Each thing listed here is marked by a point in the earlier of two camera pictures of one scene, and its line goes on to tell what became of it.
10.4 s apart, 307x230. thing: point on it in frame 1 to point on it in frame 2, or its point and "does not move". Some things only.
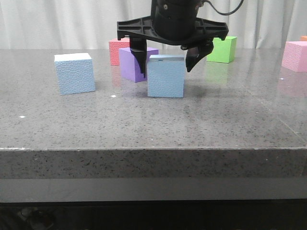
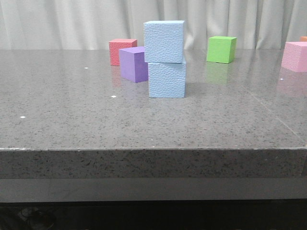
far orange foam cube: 303,38 does not move
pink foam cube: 295,56 does not move
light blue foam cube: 75,73 to 163,41
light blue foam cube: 165,76 does not move
